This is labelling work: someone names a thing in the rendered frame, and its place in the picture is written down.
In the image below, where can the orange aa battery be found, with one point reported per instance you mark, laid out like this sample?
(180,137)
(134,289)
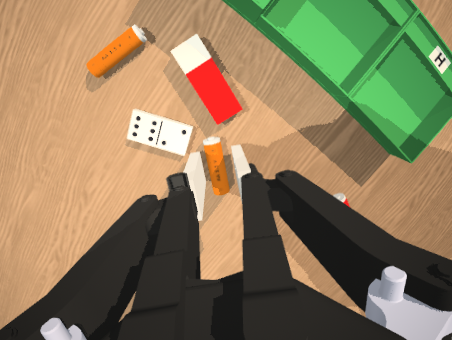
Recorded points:
(216,165)
(117,50)

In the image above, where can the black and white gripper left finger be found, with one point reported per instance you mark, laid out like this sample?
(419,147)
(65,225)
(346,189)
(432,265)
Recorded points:
(95,292)

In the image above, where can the red and white eraser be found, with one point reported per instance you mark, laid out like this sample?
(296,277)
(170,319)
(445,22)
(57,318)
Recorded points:
(207,80)

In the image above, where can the white domino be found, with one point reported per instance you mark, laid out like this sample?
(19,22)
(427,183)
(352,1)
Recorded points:
(159,132)

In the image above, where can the green three-compartment bin rack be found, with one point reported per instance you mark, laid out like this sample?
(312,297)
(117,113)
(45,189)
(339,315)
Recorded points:
(347,39)

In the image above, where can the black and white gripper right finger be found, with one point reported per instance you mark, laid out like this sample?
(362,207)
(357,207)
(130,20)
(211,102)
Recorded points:
(403,288)

